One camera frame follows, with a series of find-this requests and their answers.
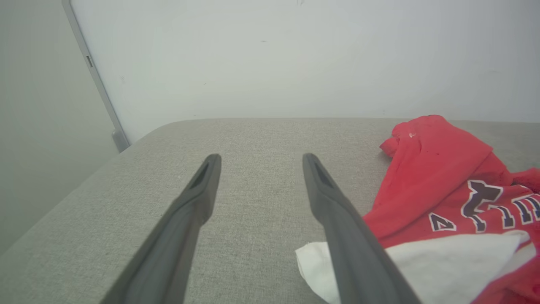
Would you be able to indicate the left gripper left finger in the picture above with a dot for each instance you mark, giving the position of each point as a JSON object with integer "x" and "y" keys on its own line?
{"x": 168, "y": 253}

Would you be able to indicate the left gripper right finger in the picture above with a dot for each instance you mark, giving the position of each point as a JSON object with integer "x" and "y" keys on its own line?
{"x": 358, "y": 261}

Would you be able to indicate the red white basketball jersey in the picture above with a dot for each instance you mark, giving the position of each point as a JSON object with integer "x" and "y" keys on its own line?
{"x": 443, "y": 177}

